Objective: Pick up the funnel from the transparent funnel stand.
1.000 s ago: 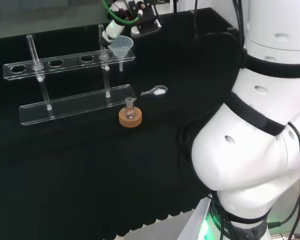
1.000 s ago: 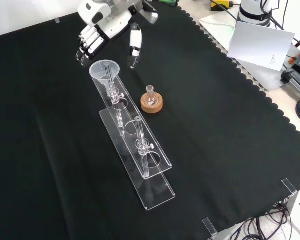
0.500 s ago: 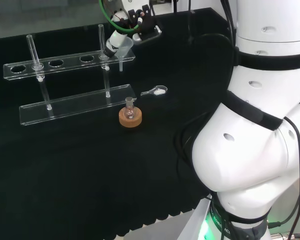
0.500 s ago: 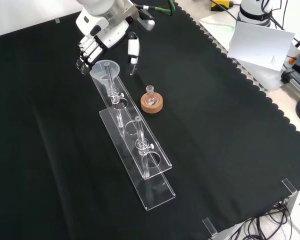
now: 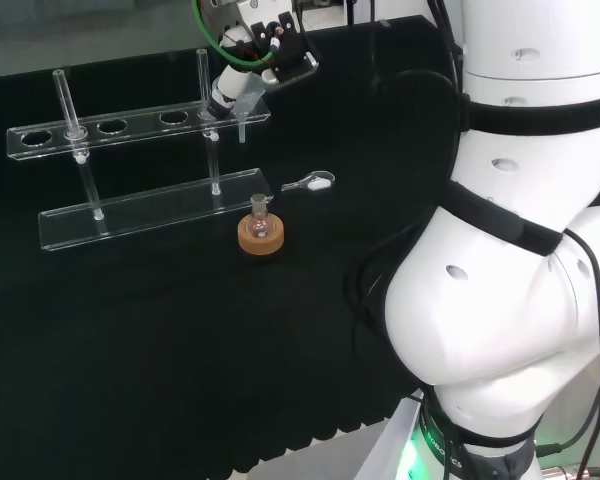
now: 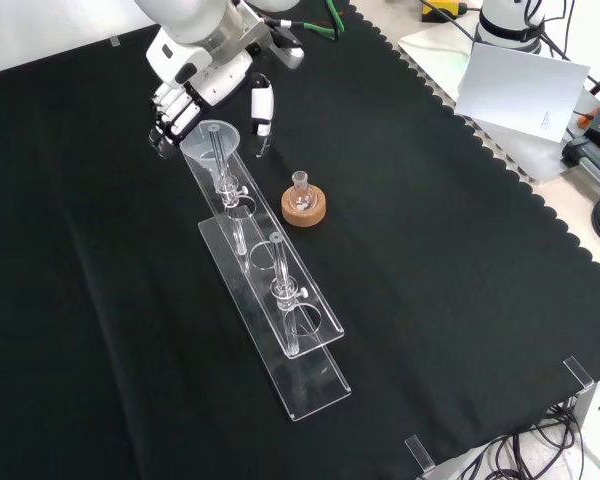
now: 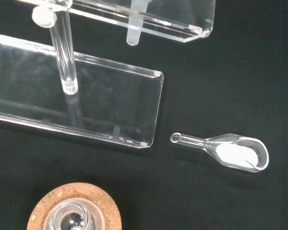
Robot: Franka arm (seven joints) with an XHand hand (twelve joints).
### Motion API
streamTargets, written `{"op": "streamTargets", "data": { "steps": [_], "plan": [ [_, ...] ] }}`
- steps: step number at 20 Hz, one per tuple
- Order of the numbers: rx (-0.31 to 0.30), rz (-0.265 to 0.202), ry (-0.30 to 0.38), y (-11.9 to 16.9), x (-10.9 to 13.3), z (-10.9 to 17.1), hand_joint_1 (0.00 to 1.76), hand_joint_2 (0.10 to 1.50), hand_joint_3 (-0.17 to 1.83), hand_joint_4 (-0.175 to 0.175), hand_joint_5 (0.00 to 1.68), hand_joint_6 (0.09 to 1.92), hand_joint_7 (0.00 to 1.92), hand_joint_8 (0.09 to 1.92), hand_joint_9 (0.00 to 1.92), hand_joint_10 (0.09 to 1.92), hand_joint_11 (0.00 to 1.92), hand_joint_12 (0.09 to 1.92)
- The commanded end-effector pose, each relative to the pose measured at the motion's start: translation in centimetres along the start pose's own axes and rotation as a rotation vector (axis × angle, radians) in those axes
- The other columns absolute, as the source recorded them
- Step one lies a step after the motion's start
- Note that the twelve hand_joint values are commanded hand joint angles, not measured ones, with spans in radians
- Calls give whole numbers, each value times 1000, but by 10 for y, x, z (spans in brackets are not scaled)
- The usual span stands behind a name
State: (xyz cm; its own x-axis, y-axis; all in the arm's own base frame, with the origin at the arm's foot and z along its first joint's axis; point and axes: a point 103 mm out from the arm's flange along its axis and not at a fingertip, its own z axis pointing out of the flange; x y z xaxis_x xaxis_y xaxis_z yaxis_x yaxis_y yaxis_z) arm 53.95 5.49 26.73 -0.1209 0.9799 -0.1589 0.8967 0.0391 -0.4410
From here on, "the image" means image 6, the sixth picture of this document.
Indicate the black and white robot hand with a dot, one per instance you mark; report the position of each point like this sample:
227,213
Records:
220,80

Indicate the translucent plastic funnel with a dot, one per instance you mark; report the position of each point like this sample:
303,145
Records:
200,150

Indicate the glass weighing funnel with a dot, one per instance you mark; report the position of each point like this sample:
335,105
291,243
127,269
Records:
261,147

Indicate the clear acrylic funnel stand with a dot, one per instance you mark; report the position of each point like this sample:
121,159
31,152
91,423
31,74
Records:
310,390

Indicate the clear plastic cloth clip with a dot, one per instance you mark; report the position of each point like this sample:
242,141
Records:
114,41
418,451
578,372

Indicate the glass round-bottom flask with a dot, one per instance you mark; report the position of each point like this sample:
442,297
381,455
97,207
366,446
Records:
300,197

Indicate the pale grey board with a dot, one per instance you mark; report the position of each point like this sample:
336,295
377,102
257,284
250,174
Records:
430,50

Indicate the black bench cloth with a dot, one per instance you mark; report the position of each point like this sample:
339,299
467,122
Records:
80,250

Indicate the yellow stop button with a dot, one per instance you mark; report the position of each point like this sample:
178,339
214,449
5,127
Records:
442,7

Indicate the white card sheet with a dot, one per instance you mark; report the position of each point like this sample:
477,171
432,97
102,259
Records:
520,90

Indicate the grey metal bench leg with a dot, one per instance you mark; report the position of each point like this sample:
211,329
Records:
582,415

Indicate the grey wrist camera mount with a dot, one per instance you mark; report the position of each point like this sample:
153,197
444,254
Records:
290,55

